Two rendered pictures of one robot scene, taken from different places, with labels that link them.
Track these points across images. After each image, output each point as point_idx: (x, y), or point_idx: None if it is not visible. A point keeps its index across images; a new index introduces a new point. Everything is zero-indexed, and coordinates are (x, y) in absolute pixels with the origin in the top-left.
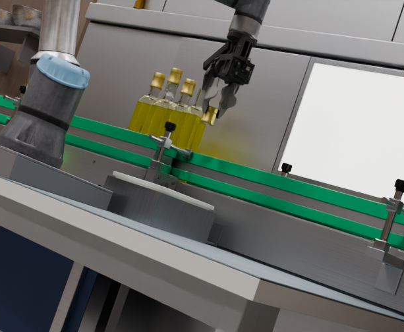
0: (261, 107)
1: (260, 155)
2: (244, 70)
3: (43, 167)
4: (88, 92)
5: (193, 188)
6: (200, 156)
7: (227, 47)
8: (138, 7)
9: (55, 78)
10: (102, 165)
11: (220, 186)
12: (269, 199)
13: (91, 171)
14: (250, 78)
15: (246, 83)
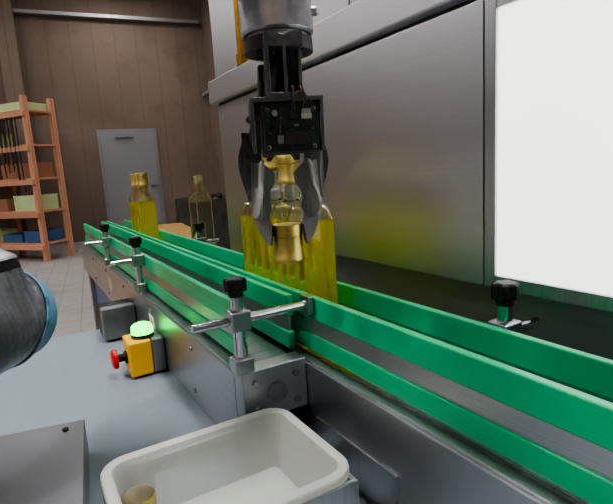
0: (424, 151)
1: (452, 249)
2: (301, 120)
3: None
4: (241, 193)
5: (328, 379)
6: (324, 307)
7: (258, 83)
8: (240, 62)
9: None
10: (198, 356)
11: (371, 374)
12: (474, 423)
13: (193, 364)
14: (323, 132)
15: (322, 149)
